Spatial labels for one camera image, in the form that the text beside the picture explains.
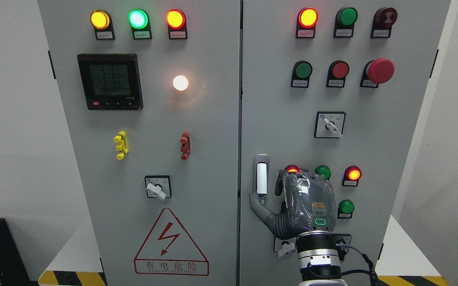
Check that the white indicator light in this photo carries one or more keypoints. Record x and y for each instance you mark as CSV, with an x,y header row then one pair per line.
x,y
180,83

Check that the upper right selector switch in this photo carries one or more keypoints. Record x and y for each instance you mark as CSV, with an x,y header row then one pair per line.
x,y
329,124

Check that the dark red buzzer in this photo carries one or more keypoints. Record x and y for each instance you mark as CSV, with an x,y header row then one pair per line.
x,y
385,17

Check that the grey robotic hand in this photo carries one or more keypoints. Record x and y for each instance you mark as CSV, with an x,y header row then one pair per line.
x,y
310,205

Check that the yellow terminal connector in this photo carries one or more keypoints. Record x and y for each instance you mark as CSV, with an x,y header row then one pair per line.
x,y
121,145

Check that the yellow indicator light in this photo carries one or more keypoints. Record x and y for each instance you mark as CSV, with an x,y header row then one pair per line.
x,y
100,19

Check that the green light lower middle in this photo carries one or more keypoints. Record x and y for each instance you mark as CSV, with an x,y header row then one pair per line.
x,y
323,170

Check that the black digital power meter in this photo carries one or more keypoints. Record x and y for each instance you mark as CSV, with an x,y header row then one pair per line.
x,y
111,81

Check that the red lit light lower right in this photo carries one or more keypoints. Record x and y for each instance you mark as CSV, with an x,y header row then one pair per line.
x,y
353,173

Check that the red push button upper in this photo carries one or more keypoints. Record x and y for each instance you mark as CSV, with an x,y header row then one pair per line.
x,y
338,69

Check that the grey right cabinet door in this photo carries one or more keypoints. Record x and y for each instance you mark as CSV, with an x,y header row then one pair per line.
x,y
279,113

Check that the green push button upper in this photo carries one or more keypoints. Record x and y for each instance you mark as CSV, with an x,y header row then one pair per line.
x,y
302,69

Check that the red terminal connector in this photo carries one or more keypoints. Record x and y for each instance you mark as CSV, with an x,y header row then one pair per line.
x,y
185,146

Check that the green button bottom right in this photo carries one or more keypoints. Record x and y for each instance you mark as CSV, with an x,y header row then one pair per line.
x,y
345,209

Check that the grey cabinet door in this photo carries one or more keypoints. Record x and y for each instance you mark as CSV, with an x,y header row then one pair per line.
x,y
279,113
204,186

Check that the red lit light top right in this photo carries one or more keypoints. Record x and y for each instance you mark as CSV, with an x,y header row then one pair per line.
x,y
308,18

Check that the green lit indicator light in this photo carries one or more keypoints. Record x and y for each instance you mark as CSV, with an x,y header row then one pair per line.
x,y
138,19

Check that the red lit light lower left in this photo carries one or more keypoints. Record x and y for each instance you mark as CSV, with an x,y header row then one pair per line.
x,y
292,169

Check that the grey left cabinet door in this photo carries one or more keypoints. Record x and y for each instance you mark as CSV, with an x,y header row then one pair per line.
x,y
204,186

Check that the red emergency stop button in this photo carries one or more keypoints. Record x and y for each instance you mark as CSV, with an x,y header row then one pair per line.
x,y
380,70

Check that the green light top right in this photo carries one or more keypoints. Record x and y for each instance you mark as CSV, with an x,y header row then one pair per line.
x,y
346,16

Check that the black knob selector switch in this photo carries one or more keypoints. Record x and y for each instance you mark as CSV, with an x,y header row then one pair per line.
x,y
344,239

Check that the red electric warning sticker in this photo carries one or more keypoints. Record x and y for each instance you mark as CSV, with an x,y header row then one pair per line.
x,y
169,249

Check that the lower white selector switch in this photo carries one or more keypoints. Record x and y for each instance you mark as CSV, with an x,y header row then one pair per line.
x,y
284,247

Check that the left rotary selector switch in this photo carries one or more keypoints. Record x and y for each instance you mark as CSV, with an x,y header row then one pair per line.
x,y
158,186

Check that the red lit indicator light left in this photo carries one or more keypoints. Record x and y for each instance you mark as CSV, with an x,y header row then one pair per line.
x,y
175,18

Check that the silver door handle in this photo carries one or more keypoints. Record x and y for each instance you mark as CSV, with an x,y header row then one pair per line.
x,y
260,174

